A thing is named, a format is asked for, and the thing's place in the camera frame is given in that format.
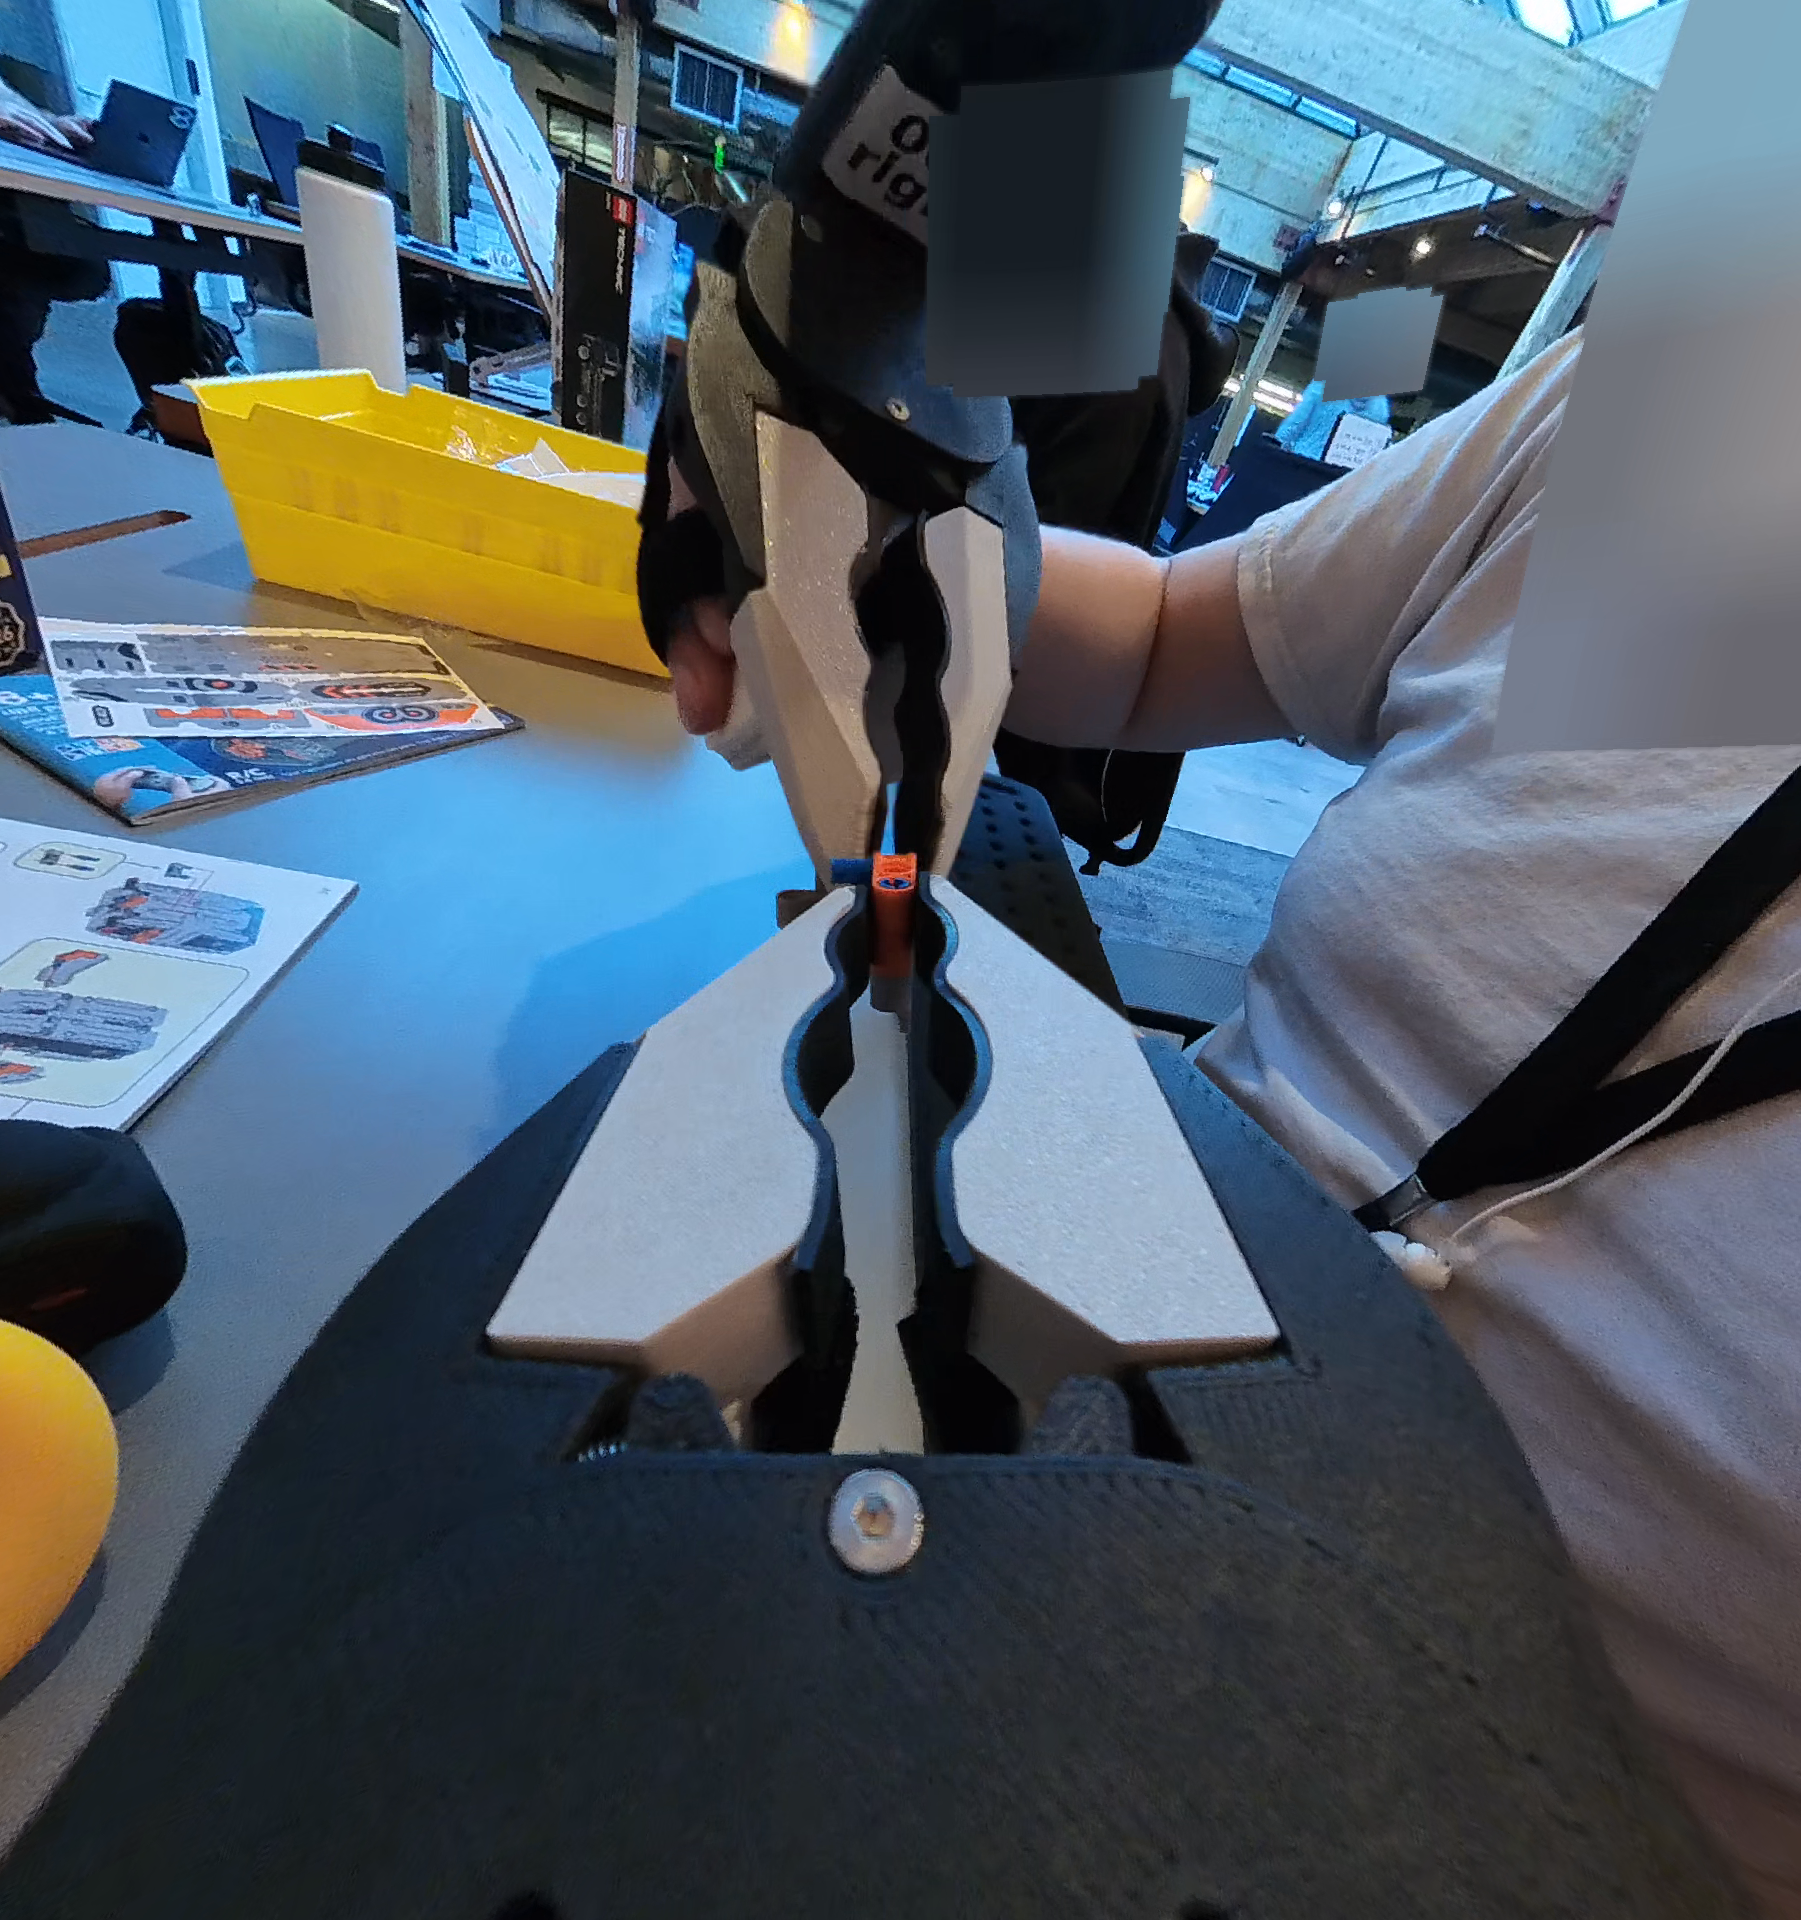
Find person's right forearm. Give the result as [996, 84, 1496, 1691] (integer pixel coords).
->
[996, 526, 1268, 752]

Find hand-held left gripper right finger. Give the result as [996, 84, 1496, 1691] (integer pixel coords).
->
[907, 882, 1279, 1454]

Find black shoulder strap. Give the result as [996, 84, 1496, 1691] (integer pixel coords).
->
[1355, 747, 1801, 1235]

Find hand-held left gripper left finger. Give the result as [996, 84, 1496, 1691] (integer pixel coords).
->
[485, 886, 860, 1449]

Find yellow plastic bin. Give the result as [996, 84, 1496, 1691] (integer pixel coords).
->
[185, 367, 677, 680]

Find blue booklet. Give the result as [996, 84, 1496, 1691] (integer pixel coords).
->
[0, 676, 522, 830]

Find white plastic bag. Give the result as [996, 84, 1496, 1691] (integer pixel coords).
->
[485, 435, 650, 505]

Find white water bottle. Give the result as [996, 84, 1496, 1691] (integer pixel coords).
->
[294, 134, 407, 395]

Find grey bracket with orange connector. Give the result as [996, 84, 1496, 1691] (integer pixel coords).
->
[829, 849, 923, 1015]

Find tall black box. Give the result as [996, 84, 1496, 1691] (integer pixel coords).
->
[554, 164, 678, 447]

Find white cord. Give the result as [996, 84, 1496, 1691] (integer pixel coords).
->
[1371, 932, 1801, 1294]

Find black laptop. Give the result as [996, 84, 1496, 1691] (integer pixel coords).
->
[89, 79, 198, 189]

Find yellow foam ring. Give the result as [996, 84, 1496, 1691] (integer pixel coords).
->
[0, 1310, 121, 1727]

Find sticker sheet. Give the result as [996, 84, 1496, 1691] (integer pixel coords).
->
[36, 618, 522, 740]

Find person's right hand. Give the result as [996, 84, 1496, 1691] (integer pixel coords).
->
[667, 593, 779, 773]

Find grey desk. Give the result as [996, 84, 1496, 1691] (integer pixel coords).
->
[0, 420, 841, 1824]

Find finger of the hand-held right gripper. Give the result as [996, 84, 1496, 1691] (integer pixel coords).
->
[727, 414, 915, 889]
[896, 504, 1018, 883]

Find black pouch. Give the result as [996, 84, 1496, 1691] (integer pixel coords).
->
[0, 1122, 188, 1359]

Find open instruction booklet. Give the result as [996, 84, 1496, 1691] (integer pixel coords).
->
[0, 815, 359, 1130]

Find white foam board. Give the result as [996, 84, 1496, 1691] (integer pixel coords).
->
[405, 0, 565, 287]

